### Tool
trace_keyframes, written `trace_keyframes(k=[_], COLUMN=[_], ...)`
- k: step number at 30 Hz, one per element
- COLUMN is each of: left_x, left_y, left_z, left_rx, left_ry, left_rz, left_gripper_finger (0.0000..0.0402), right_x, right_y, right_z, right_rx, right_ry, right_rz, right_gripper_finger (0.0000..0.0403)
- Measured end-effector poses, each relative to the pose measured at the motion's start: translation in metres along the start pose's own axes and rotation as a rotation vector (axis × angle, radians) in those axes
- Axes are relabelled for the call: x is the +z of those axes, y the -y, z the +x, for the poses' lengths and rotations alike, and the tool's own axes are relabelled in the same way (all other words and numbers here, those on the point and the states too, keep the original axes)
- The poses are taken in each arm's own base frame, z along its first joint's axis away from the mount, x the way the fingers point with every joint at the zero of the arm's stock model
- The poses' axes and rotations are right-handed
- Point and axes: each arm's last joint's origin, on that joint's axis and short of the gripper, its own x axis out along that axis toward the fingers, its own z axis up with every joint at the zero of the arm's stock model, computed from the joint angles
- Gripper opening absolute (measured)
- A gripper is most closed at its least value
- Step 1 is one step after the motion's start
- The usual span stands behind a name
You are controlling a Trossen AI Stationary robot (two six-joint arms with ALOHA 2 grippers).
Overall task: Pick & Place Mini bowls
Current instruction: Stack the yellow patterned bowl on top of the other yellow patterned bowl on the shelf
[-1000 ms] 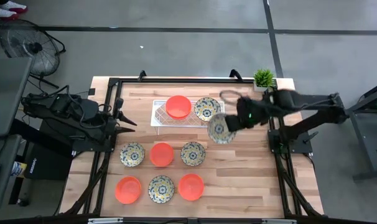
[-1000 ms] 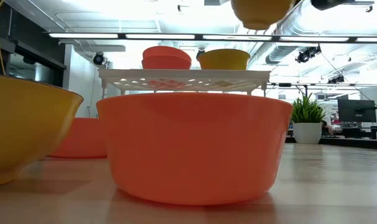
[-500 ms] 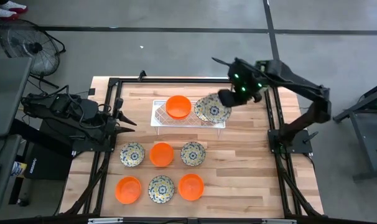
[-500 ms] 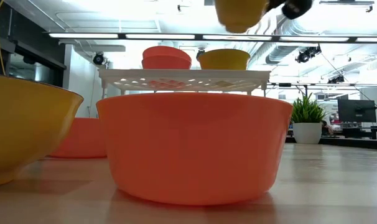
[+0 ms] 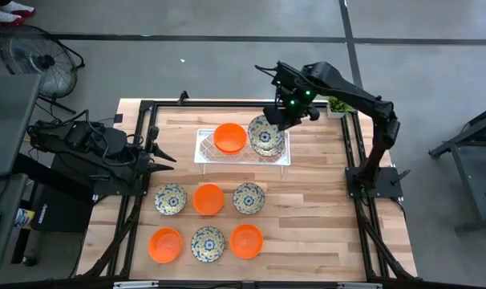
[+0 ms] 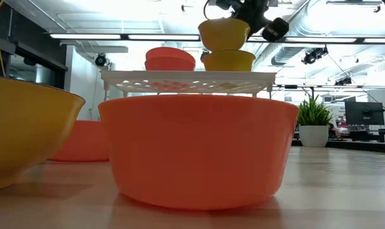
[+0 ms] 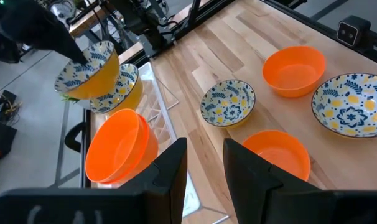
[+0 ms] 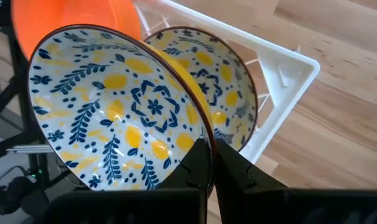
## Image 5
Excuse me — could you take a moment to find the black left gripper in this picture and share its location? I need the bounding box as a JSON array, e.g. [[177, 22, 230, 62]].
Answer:
[[124, 141, 178, 182]]

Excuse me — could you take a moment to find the orange plastic mini bowl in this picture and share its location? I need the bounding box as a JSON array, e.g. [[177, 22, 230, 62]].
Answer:
[[192, 183, 225, 216], [148, 226, 184, 264], [213, 122, 248, 156], [229, 223, 265, 260]]

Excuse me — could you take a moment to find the white grid shelf rack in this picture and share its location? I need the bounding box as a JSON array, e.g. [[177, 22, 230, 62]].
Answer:
[[193, 128, 291, 180]]

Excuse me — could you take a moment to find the green artificial plant white pot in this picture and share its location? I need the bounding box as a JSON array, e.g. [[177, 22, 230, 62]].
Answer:
[[326, 96, 354, 120]]

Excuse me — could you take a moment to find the black computer case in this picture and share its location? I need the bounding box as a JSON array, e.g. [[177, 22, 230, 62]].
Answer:
[[30, 154, 107, 234]]

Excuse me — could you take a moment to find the silver aluminium bar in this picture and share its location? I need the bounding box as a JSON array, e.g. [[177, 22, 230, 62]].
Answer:
[[113, 280, 160, 289], [338, 282, 384, 289]]

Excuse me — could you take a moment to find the blue yellow can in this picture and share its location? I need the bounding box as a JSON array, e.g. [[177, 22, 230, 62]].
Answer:
[[13, 207, 36, 230]]

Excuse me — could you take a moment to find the black floor fan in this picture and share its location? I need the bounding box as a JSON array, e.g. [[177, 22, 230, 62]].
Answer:
[[0, 23, 87, 116]]

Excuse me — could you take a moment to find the grey desk top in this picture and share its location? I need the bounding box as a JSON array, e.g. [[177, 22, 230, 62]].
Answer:
[[0, 74, 43, 177], [0, 172, 30, 277]]

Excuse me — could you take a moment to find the grey metal stand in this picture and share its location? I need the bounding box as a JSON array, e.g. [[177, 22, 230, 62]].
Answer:
[[428, 102, 486, 234]]

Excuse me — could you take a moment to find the person's shoe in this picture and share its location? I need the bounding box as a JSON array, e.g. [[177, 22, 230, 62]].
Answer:
[[0, 10, 26, 27], [0, 0, 38, 18]]

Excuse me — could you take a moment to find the black aluminium table frame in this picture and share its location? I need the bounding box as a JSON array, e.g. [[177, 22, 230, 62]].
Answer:
[[76, 98, 419, 289]]

